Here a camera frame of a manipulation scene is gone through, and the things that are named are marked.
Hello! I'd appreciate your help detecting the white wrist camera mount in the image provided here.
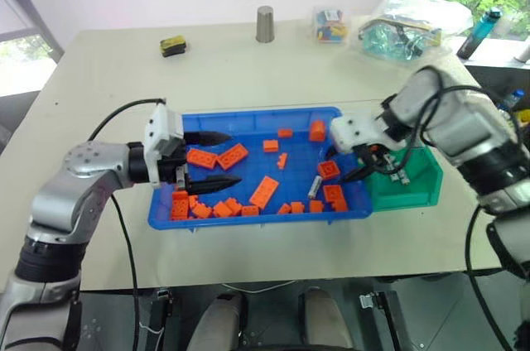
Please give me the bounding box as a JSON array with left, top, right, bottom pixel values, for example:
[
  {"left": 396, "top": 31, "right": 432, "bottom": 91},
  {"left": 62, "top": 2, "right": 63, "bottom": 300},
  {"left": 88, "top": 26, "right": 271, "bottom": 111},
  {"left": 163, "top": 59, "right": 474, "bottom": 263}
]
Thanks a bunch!
[
  {"left": 143, "top": 103, "right": 186, "bottom": 185},
  {"left": 330, "top": 113, "right": 409, "bottom": 158}
]

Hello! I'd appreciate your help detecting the green plastic bin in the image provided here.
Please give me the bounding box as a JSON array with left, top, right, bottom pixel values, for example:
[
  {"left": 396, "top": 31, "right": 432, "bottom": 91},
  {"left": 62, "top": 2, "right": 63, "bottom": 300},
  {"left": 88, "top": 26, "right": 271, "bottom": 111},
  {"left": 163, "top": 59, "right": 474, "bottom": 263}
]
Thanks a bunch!
[{"left": 365, "top": 146, "right": 444, "bottom": 212}]

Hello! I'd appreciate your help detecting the white floor cable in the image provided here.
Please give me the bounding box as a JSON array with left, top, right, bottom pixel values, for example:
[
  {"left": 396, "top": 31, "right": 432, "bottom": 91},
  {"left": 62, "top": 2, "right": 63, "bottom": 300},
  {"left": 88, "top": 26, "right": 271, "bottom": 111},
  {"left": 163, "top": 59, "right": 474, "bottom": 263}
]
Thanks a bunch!
[{"left": 222, "top": 280, "right": 298, "bottom": 293}]

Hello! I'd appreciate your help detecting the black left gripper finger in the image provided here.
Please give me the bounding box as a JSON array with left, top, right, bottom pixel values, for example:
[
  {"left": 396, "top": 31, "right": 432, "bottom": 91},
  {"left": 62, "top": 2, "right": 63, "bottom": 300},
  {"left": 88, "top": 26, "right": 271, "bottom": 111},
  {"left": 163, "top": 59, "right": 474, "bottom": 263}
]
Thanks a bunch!
[
  {"left": 184, "top": 130, "right": 234, "bottom": 147},
  {"left": 186, "top": 175, "right": 243, "bottom": 196}
]

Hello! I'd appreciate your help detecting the grey metal cup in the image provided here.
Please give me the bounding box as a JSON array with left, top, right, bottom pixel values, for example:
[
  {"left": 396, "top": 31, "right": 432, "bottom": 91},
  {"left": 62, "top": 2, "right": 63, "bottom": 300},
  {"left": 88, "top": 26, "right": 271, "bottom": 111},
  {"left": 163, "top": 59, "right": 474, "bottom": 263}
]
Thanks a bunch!
[{"left": 254, "top": 5, "right": 277, "bottom": 44}]

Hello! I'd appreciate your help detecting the clear plastic bag with items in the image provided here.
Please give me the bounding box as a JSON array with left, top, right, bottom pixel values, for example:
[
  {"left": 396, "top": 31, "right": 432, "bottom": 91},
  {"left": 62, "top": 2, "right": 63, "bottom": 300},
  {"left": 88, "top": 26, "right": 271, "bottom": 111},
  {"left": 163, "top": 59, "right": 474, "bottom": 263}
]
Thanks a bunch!
[{"left": 350, "top": 0, "right": 474, "bottom": 65}]

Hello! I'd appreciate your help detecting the long orange toy brick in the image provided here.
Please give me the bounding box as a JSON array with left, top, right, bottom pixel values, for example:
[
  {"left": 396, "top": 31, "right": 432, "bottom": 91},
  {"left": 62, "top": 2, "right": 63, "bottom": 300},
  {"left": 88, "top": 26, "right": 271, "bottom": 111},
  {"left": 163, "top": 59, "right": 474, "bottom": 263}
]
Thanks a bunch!
[
  {"left": 215, "top": 142, "right": 250, "bottom": 171},
  {"left": 170, "top": 190, "right": 191, "bottom": 221},
  {"left": 248, "top": 175, "right": 280, "bottom": 209},
  {"left": 186, "top": 148, "right": 219, "bottom": 171}
]

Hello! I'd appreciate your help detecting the clear bottle with blue cap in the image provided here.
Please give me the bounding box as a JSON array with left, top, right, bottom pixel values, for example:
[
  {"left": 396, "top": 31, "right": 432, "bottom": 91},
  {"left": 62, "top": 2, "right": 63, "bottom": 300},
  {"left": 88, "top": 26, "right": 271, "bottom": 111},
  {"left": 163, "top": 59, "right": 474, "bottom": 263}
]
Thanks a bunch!
[{"left": 495, "top": 89, "right": 528, "bottom": 115}]

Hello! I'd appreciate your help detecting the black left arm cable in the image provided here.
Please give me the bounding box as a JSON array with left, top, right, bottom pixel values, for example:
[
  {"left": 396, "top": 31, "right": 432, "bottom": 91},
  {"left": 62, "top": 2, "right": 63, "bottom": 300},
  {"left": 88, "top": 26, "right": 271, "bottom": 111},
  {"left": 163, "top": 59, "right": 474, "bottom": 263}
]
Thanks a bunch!
[{"left": 88, "top": 97, "right": 167, "bottom": 351}]

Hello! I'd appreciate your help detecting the yellow black tape measure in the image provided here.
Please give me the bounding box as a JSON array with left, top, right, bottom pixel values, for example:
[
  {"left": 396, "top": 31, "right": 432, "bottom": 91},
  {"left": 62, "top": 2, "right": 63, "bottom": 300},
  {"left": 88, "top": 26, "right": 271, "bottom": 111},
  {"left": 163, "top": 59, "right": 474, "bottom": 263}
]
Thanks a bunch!
[{"left": 159, "top": 36, "right": 190, "bottom": 59}]

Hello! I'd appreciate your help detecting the black table leg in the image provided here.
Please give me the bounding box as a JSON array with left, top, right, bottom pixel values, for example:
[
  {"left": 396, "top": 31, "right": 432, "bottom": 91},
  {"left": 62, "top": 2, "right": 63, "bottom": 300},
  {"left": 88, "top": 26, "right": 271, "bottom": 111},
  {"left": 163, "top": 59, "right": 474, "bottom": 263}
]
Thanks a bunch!
[
  {"left": 359, "top": 290, "right": 402, "bottom": 351},
  {"left": 148, "top": 287, "right": 174, "bottom": 351}
]

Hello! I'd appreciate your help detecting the square orange toy brick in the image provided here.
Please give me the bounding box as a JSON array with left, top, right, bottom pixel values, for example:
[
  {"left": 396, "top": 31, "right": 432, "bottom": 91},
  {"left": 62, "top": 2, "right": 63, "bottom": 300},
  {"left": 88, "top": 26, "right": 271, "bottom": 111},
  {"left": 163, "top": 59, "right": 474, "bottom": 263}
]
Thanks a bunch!
[
  {"left": 317, "top": 160, "right": 341, "bottom": 180},
  {"left": 322, "top": 184, "right": 345, "bottom": 204}
]

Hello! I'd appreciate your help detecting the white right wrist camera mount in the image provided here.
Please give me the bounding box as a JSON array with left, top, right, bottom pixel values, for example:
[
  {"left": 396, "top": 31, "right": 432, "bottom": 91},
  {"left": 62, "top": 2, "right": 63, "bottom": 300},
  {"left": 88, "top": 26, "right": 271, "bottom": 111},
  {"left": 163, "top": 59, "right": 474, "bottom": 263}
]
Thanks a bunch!
[{"left": 330, "top": 113, "right": 409, "bottom": 158}]

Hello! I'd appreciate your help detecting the clear box of colourful bricks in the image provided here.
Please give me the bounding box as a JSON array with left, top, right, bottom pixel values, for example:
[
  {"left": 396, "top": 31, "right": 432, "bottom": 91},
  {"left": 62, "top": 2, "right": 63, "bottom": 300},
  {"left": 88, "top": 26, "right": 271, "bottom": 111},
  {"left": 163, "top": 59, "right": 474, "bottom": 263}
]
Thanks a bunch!
[{"left": 310, "top": 7, "right": 351, "bottom": 46}]

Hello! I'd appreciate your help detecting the blue plastic bin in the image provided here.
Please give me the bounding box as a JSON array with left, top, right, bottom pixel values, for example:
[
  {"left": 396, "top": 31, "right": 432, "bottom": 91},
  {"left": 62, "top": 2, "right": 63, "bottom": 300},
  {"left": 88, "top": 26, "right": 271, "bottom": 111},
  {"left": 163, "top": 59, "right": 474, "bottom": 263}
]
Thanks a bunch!
[{"left": 147, "top": 106, "right": 373, "bottom": 231}]

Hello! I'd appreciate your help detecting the blue black water bottle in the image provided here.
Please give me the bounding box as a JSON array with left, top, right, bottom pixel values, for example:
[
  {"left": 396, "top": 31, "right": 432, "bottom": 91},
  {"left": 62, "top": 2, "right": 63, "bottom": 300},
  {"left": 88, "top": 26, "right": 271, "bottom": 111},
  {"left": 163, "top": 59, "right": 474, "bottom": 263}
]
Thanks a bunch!
[{"left": 455, "top": 7, "right": 504, "bottom": 60}]

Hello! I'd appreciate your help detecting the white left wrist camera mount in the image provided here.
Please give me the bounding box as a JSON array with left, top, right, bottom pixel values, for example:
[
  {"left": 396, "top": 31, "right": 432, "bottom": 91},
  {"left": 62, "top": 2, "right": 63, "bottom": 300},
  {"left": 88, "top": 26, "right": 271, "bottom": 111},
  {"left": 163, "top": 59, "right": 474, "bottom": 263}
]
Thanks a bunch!
[{"left": 143, "top": 103, "right": 186, "bottom": 185}]

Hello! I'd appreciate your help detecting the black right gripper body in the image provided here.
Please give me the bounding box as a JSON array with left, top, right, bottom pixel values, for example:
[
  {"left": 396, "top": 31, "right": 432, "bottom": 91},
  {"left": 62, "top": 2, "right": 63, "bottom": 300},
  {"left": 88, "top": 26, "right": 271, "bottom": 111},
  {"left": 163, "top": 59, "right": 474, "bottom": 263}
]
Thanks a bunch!
[{"left": 354, "top": 142, "right": 395, "bottom": 173}]

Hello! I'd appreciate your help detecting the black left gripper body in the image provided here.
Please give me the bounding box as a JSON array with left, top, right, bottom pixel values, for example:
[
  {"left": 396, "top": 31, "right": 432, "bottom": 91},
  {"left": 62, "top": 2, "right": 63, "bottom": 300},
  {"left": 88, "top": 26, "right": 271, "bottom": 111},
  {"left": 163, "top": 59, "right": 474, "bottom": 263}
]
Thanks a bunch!
[{"left": 158, "top": 140, "right": 191, "bottom": 195}]

